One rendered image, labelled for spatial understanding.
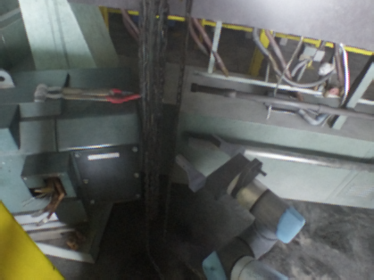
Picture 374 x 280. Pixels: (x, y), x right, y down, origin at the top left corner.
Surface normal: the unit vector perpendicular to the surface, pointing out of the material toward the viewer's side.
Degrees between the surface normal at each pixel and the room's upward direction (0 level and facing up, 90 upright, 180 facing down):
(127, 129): 45
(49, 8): 90
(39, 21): 90
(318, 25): 90
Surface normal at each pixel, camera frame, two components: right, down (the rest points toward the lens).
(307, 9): -0.11, 0.66
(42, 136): 0.25, -0.04
